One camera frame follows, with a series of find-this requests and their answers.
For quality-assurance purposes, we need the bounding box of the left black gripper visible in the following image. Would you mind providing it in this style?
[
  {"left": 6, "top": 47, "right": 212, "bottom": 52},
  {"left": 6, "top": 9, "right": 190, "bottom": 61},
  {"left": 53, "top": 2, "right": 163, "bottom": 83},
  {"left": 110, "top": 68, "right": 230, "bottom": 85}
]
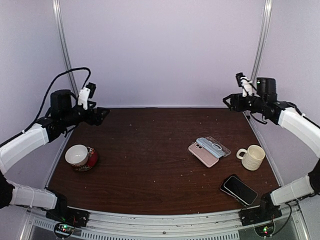
[{"left": 61, "top": 100, "right": 110, "bottom": 128}]

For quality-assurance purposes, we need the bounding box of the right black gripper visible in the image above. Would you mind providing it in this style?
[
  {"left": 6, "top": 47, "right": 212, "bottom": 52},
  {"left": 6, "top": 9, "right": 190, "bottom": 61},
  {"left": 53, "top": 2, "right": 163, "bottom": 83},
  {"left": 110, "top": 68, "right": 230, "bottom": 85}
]
[{"left": 222, "top": 93, "right": 266, "bottom": 114}]

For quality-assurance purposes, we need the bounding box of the clear magsafe phone case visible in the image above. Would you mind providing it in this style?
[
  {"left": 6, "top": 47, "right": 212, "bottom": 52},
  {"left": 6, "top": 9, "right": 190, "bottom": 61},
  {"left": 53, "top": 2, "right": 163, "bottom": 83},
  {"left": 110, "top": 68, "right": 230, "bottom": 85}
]
[{"left": 205, "top": 136, "right": 232, "bottom": 157}]

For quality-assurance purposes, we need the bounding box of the silver smartphone black screen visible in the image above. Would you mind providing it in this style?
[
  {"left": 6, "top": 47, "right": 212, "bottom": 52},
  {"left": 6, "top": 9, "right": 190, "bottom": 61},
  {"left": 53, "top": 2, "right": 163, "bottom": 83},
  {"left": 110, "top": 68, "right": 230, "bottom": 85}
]
[{"left": 222, "top": 175, "right": 258, "bottom": 206}]

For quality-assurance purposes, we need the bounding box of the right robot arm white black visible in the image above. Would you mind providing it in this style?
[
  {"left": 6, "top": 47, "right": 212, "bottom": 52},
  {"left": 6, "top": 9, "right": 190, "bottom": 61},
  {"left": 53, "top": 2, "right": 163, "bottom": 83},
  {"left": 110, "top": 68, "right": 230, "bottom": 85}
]
[{"left": 222, "top": 72, "right": 320, "bottom": 221}]

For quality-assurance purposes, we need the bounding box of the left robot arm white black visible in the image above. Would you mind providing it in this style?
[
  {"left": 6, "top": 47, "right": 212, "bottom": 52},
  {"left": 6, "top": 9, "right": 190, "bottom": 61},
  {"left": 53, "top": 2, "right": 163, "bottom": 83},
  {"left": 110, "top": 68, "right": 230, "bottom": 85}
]
[{"left": 0, "top": 87, "right": 110, "bottom": 222}]

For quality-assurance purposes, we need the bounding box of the light blue phone case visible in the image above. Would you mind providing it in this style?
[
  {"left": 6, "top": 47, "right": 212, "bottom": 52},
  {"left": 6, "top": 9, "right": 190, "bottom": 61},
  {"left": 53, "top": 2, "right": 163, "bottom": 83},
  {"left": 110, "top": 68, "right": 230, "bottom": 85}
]
[{"left": 196, "top": 137, "right": 225, "bottom": 159}]

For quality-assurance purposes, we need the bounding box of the pink phone case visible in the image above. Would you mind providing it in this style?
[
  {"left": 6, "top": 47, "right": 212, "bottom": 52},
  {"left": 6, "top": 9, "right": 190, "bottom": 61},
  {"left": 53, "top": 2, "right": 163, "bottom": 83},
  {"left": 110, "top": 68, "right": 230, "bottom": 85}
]
[{"left": 188, "top": 142, "right": 219, "bottom": 168}]

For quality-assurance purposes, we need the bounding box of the red floral saucer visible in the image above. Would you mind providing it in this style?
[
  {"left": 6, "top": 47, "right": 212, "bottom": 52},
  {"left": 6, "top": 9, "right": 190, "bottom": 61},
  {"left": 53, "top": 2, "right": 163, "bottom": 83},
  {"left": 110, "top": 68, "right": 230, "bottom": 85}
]
[{"left": 72, "top": 146, "right": 99, "bottom": 172}]

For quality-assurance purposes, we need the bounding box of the white bowl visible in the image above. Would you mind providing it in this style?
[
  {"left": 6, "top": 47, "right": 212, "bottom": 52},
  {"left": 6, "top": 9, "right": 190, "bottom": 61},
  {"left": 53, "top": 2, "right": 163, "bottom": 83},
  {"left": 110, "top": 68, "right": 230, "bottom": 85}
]
[{"left": 64, "top": 144, "right": 89, "bottom": 167}]

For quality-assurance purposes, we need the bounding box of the cream ribbed mug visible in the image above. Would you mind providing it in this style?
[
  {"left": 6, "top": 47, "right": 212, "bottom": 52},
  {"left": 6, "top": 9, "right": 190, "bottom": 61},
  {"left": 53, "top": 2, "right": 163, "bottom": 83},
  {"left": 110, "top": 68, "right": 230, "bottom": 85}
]
[{"left": 236, "top": 145, "right": 266, "bottom": 171}]

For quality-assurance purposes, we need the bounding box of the dark smartphone lower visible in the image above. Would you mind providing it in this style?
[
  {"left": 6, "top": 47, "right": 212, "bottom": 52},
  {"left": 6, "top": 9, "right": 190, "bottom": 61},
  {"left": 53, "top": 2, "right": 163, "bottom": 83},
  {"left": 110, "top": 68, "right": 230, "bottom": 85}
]
[{"left": 219, "top": 174, "right": 247, "bottom": 207}]

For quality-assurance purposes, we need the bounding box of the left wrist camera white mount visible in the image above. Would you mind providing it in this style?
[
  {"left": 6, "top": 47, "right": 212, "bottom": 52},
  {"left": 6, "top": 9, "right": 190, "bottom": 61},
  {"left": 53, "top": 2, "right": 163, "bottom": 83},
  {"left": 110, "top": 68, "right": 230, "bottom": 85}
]
[{"left": 77, "top": 82, "right": 97, "bottom": 110}]

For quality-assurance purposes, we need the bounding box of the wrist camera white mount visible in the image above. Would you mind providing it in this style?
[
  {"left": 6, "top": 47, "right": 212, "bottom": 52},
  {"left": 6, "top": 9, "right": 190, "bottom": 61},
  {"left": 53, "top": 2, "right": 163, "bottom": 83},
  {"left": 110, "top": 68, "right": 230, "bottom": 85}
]
[
  {"left": 235, "top": 72, "right": 256, "bottom": 97},
  {"left": 77, "top": 82, "right": 97, "bottom": 110}
]

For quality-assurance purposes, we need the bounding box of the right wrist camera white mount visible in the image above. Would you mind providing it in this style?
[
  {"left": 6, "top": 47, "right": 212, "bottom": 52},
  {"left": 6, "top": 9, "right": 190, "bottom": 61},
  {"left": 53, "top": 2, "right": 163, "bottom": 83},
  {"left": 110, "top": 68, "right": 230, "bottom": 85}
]
[{"left": 235, "top": 72, "right": 256, "bottom": 97}]

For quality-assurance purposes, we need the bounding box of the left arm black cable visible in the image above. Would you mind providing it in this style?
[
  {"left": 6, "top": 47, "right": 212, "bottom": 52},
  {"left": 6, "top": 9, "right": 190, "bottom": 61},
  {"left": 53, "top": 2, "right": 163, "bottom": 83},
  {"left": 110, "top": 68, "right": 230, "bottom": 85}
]
[{"left": 24, "top": 66, "right": 91, "bottom": 133}]

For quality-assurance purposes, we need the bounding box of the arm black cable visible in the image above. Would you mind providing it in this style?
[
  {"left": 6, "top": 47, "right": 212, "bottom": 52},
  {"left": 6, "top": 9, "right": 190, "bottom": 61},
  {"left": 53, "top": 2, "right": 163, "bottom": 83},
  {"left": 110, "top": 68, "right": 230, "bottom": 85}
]
[
  {"left": 272, "top": 202, "right": 293, "bottom": 237},
  {"left": 24, "top": 66, "right": 91, "bottom": 133}
]

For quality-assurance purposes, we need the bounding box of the right aluminium frame post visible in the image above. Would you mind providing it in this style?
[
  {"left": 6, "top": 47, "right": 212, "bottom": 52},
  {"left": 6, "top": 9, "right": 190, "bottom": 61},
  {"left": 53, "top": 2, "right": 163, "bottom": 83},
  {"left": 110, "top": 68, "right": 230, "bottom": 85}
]
[{"left": 251, "top": 0, "right": 273, "bottom": 83}]

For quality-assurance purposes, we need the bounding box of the aluminium frame post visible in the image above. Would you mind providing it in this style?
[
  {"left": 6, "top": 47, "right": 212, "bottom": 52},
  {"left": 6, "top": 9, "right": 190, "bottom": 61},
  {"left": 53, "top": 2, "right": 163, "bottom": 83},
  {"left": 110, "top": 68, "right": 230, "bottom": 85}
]
[
  {"left": 251, "top": 0, "right": 273, "bottom": 83},
  {"left": 52, "top": 0, "right": 78, "bottom": 95}
]

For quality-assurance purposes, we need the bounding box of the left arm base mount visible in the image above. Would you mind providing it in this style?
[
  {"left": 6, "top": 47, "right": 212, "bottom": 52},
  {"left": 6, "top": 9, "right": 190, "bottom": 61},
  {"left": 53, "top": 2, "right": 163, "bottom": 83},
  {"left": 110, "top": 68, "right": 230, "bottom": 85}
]
[{"left": 45, "top": 191, "right": 90, "bottom": 240}]

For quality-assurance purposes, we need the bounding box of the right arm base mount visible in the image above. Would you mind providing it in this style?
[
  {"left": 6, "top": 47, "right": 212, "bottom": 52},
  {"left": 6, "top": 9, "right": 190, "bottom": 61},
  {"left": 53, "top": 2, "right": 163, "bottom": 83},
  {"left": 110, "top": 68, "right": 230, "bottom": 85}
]
[{"left": 238, "top": 204, "right": 282, "bottom": 239}]

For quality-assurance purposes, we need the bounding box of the left aluminium frame post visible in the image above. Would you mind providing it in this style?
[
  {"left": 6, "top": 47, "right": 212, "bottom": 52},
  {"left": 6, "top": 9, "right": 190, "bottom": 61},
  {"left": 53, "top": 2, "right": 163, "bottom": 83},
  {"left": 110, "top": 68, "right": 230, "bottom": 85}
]
[{"left": 52, "top": 0, "right": 78, "bottom": 95}]

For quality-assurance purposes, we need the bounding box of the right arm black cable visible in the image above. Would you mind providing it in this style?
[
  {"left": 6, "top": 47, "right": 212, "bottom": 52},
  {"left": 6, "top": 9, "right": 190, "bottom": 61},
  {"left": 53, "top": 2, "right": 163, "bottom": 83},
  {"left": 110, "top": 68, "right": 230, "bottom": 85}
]
[{"left": 272, "top": 202, "right": 293, "bottom": 237}]

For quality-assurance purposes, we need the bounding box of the front aluminium rail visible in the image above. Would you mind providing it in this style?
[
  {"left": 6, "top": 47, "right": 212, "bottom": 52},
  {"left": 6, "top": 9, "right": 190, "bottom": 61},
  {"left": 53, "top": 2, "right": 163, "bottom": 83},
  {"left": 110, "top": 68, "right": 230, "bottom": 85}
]
[{"left": 21, "top": 199, "right": 310, "bottom": 240}]

